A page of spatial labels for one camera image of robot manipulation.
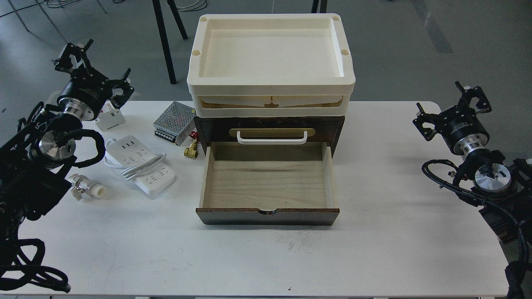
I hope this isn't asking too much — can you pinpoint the brass valve fitting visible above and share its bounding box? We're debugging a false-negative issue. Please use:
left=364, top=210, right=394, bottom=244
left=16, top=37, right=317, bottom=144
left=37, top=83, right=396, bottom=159
left=184, top=139, right=198, bottom=159

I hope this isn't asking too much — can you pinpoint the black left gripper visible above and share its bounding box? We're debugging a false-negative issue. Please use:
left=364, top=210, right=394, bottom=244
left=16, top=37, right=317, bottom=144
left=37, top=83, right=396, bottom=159
left=52, top=39, right=135, bottom=122

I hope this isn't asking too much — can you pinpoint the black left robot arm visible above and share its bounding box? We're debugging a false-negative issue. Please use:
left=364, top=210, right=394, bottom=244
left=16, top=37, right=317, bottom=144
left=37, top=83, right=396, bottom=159
left=0, top=39, right=134, bottom=293

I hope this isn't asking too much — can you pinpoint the silver white pipe fitting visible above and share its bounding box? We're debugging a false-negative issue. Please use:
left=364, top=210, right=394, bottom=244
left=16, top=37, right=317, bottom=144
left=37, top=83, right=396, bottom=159
left=68, top=174, right=107, bottom=201

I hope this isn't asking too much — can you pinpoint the metal mesh power supply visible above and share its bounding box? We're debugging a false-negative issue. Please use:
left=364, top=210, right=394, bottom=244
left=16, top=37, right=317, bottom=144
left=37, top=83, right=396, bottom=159
left=153, top=101, right=196, bottom=146

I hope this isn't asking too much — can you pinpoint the black stand leg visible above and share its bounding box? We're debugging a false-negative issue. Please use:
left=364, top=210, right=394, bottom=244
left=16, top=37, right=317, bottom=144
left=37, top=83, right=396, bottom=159
left=152, top=0, right=188, bottom=85

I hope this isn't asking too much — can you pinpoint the cream plastic tray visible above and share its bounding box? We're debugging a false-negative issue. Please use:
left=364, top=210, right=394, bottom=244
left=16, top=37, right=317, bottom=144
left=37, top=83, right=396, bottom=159
left=187, top=13, right=356, bottom=118

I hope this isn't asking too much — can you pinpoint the white circuit breaker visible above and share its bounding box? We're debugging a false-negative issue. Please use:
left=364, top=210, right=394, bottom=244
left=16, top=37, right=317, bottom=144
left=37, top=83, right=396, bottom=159
left=95, top=101, right=126, bottom=131

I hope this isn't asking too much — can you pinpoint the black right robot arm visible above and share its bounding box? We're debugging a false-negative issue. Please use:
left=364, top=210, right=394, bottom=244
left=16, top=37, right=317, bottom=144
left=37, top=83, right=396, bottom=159
left=413, top=81, right=532, bottom=299

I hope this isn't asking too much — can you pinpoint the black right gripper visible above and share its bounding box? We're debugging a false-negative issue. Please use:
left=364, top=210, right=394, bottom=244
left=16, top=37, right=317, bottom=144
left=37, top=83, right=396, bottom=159
left=412, top=81, right=492, bottom=156

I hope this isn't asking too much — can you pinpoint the white power strip with cable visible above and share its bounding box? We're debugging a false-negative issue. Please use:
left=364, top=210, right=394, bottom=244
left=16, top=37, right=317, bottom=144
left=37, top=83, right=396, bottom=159
left=104, top=135, right=175, bottom=196

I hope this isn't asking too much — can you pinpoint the white drawer handle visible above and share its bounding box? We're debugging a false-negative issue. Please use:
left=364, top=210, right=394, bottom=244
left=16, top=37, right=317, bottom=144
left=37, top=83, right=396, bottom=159
left=237, top=131, right=308, bottom=145

